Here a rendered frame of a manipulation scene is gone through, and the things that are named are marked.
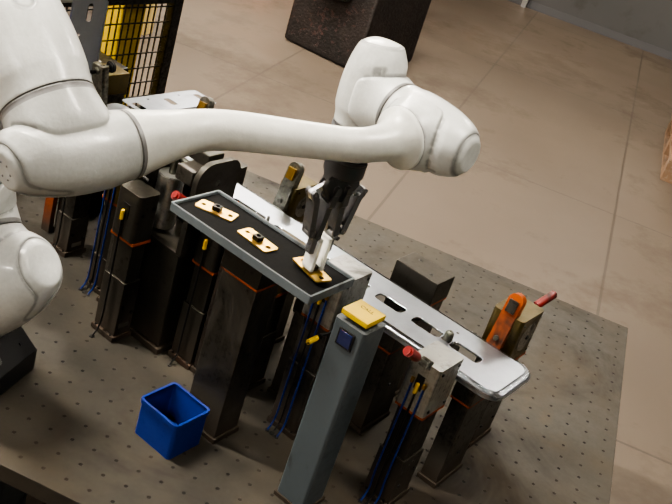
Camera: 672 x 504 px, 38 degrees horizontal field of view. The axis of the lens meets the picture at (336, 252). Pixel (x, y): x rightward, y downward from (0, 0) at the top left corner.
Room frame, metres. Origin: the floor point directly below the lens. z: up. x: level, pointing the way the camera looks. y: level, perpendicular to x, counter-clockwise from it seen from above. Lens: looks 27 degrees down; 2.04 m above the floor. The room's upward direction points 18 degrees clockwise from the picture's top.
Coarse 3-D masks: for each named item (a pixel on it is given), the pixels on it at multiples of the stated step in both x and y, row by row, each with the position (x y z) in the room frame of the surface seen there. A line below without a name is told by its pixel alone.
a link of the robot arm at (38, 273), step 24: (0, 240) 1.50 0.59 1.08; (24, 240) 1.50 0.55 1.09; (0, 264) 1.45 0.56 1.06; (24, 264) 1.46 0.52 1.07; (48, 264) 1.51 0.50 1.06; (0, 288) 1.43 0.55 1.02; (24, 288) 1.45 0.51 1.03; (48, 288) 1.48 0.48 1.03; (0, 312) 1.44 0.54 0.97; (24, 312) 1.46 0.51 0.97
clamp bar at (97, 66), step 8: (96, 64) 2.14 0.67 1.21; (112, 64) 2.17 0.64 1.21; (96, 72) 2.13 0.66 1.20; (104, 72) 2.14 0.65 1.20; (112, 72) 2.17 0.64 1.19; (96, 80) 2.14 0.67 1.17; (104, 80) 2.14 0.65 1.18; (96, 88) 2.15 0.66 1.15; (104, 88) 2.15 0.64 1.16; (104, 96) 2.15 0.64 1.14
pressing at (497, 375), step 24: (240, 192) 2.17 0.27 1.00; (264, 216) 2.09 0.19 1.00; (288, 216) 2.12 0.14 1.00; (384, 288) 1.93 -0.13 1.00; (384, 312) 1.82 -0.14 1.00; (408, 312) 1.86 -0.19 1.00; (432, 312) 1.89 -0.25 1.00; (408, 336) 1.75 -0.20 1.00; (432, 336) 1.79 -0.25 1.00; (456, 336) 1.82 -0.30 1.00; (504, 360) 1.79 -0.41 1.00; (480, 384) 1.66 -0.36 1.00; (504, 384) 1.70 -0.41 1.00
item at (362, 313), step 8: (352, 304) 1.54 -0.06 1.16; (360, 304) 1.54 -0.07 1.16; (368, 304) 1.55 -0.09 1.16; (344, 312) 1.51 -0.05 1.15; (352, 312) 1.51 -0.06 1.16; (360, 312) 1.52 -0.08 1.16; (368, 312) 1.53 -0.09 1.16; (376, 312) 1.53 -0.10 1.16; (360, 320) 1.49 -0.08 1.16; (368, 320) 1.50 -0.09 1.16; (376, 320) 1.51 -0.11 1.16
